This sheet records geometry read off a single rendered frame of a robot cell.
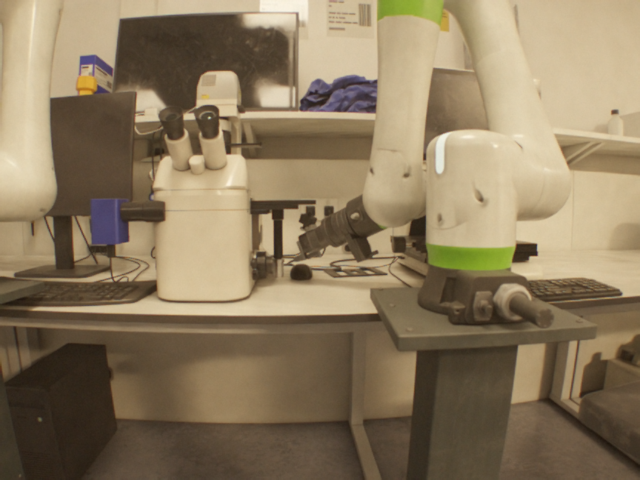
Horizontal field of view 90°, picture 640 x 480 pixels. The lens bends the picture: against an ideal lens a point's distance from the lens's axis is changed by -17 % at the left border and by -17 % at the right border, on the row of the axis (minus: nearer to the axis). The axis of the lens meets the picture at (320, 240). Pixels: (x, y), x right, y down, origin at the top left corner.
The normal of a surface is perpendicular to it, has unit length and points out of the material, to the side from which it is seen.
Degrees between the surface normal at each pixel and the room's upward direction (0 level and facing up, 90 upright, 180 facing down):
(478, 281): 90
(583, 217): 90
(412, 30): 106
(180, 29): 86
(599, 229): 90
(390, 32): 101
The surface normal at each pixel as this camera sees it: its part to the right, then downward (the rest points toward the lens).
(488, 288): 0.00, 0.08
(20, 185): 0.88, -0.01
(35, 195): 0.86, 0.22
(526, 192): 0.44, 0.43
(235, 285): 0.67, 0.07
